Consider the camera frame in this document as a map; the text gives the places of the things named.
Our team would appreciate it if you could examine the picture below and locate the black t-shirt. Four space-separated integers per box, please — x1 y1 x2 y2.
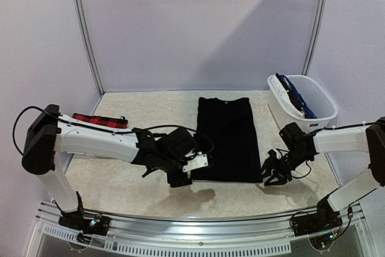
191 97 262 183

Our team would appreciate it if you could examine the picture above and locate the blue plaid shirt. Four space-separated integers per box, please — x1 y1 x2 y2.
276 73 316 119

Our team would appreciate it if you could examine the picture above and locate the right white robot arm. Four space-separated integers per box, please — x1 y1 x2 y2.
262 117 384 231

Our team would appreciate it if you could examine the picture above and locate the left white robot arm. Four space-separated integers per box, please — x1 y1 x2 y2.
19 104 214 229

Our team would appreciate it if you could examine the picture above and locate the white laundry basket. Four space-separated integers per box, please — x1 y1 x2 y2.
267 73 338 132

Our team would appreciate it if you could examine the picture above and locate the red plaid folded shirt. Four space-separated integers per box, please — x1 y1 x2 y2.
72 113 128 129

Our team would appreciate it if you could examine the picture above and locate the white towel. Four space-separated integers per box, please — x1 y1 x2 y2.
269 75 304 119

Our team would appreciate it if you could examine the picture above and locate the perforated metal front panel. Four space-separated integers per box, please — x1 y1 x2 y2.
28 224 293 256

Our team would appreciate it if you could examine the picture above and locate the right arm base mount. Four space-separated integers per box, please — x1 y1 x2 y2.
289 203 353 241

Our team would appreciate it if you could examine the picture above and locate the aluminium front rail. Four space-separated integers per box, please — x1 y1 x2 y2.
34 199 365 240

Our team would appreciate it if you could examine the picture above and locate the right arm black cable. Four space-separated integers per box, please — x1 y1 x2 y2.
288 121 377 179

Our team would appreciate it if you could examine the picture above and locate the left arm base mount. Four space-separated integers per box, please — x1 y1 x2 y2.
56 192 112 236

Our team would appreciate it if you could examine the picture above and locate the right wall metal profile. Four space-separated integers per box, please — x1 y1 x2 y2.
301 0 326 75

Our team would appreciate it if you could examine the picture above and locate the wall metal profile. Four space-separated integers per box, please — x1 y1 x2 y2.
74 0 105 96
301 0 326 75

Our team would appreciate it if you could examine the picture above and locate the left wall metal profile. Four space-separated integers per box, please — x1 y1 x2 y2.
74 0 105 96

